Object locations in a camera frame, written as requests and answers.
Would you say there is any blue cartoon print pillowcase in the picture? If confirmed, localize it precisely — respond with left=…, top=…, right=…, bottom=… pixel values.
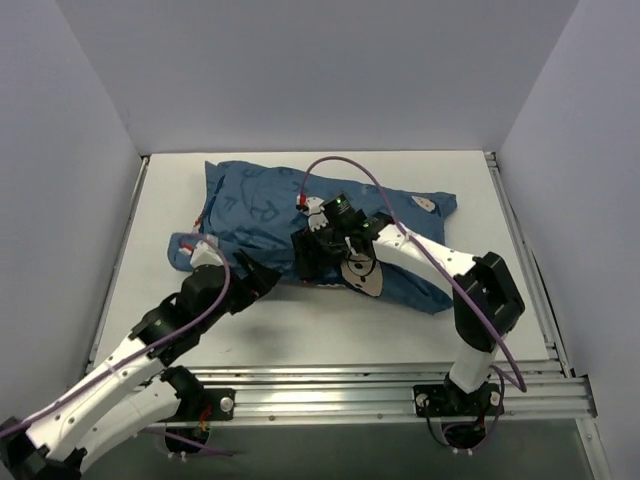
left=195, top=160, right=457, bottom=315

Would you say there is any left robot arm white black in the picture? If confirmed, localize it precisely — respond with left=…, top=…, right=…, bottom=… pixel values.
left=1, top=251, right=281, bottom=479

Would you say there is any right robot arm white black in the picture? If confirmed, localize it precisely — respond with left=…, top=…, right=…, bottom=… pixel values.
left=291, top=194, right=525, bottom=413

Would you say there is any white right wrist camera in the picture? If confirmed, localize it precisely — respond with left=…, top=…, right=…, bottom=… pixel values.
left=296, top=194, right=329, bottom=232

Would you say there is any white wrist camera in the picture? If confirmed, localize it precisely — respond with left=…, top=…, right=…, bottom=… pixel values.
left=296, top=194, right=329, bottom=232
left=179, top=240, right=223, bottom=270

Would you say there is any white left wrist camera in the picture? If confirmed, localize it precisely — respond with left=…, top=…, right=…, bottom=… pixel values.
left=179, top=240, right=223, bottom=270

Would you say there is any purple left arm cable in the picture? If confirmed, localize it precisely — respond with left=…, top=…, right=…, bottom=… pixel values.
left=0, top=232, right=236, bottom=459

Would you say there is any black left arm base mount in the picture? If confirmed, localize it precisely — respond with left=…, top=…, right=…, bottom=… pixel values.
left=196, top=388, right=236, bottom=422

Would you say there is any aluminium front rail frame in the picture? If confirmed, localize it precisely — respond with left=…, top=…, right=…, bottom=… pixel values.
left=192, top=361, right=596, bottom=426

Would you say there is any aluminium left side rail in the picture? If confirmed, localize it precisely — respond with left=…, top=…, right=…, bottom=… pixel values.
left=86, top=155, right=150, bottom=371

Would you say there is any aluminium rail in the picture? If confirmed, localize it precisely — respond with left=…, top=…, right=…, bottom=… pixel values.
left=484, top=152, right=575, bottom=378
left=86, top=155, right=150, bottom=371

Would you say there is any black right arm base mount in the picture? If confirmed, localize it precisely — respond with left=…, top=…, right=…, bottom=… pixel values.
left=412, top=382, right=504, bottom=418

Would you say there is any aluminium right side rail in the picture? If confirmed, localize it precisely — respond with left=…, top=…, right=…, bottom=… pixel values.
left=484, top=152, right=575, bottom=378

